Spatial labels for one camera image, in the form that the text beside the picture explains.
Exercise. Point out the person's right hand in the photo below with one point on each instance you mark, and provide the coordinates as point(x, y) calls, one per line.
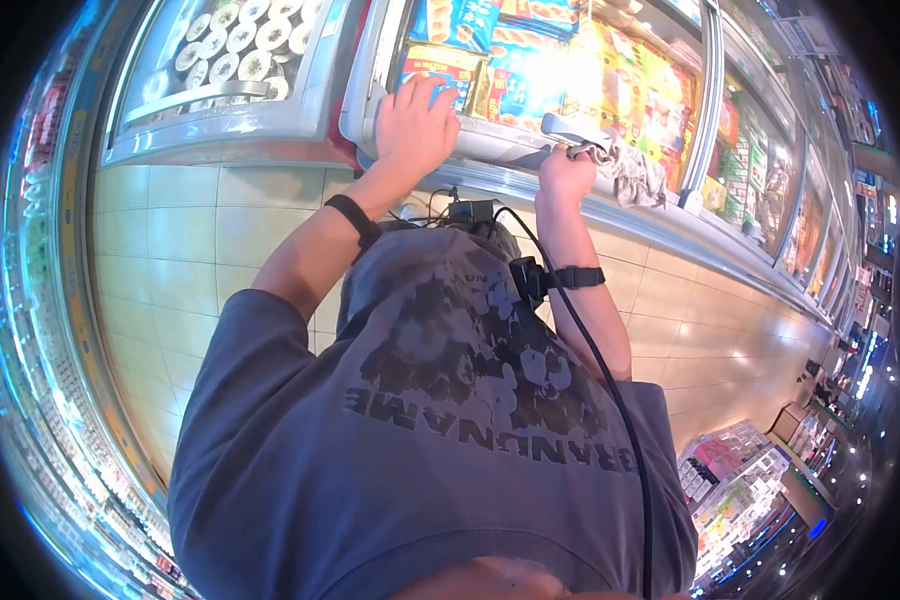
point(564, 178)

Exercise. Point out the person's left hand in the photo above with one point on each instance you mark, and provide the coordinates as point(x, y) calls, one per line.
point(412, 135)

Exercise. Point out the person's right fingers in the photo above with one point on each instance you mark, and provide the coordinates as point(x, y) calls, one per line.
point(572, 156)

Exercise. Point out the person's left thumb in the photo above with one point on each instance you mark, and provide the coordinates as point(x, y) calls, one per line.
point(450, 109)

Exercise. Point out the person's left fingers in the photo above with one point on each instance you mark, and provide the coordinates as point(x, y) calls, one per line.
point(412, 88)

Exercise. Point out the grey cleaning cloth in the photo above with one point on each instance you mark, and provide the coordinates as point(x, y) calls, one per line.
point(634, 178)

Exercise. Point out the chest freezer with colourful packets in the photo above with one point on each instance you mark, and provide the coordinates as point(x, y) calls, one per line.
point(570, 75)

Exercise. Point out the black wrist band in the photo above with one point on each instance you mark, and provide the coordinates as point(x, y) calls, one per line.
point(354, 219)
point(551, 279)

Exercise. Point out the chest freezer with round tubs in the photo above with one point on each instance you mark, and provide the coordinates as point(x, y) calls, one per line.
point(225, 82)

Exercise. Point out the row of chest freezers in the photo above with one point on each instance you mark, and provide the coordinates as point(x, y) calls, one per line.
point(772, 165)

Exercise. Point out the person's body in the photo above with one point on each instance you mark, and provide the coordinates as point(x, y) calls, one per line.
point(435, 450)

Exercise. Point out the display stand with small goods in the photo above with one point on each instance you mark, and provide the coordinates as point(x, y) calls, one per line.
point(742, 487)

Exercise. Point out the full shop shelf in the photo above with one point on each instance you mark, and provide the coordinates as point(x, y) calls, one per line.
point(37, 315)

